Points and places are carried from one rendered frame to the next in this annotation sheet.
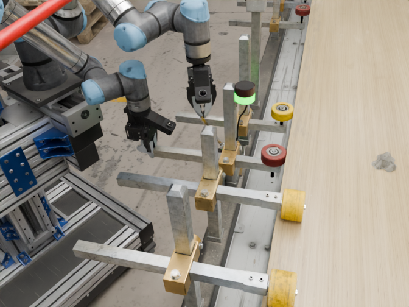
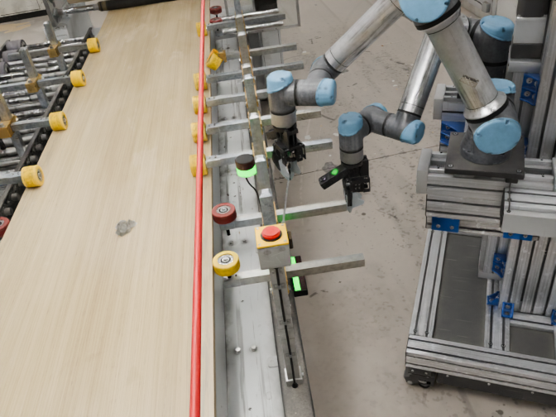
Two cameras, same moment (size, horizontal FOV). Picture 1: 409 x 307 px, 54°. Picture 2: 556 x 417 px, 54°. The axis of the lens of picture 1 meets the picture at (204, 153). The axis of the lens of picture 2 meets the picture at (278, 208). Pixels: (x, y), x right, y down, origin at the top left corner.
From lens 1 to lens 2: 2.49 m
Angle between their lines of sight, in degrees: 101
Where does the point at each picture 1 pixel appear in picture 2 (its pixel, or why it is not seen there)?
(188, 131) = not seen: outside the picture
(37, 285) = (460, 265)
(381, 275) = (146, 162)
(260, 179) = (256, 301)
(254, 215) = (251, 264)
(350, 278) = (163, 156)
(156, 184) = not seen: hidden behind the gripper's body
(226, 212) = not seen: hidden behind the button
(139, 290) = (390, 340)
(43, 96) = (456, 137)
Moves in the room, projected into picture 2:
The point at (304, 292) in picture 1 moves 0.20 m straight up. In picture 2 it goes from (189, 146) to (178, 100)
